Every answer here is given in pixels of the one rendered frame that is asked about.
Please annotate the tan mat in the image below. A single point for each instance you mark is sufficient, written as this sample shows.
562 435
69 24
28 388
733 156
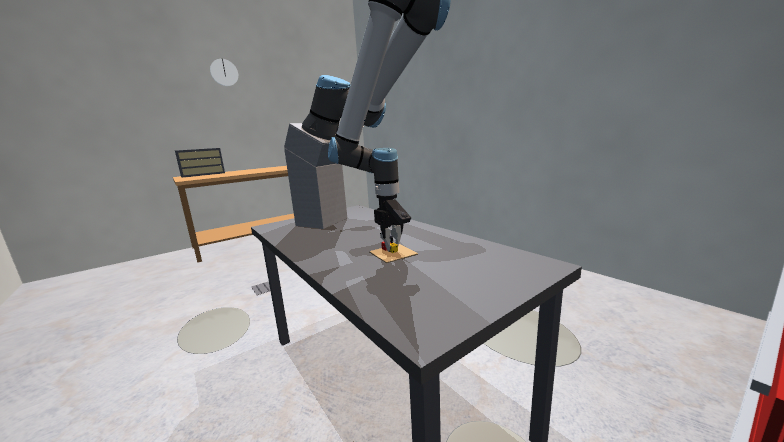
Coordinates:
403 252

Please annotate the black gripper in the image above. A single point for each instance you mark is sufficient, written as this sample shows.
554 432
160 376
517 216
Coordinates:
385 219

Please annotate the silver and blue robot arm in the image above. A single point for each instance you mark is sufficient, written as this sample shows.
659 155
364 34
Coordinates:
380 62

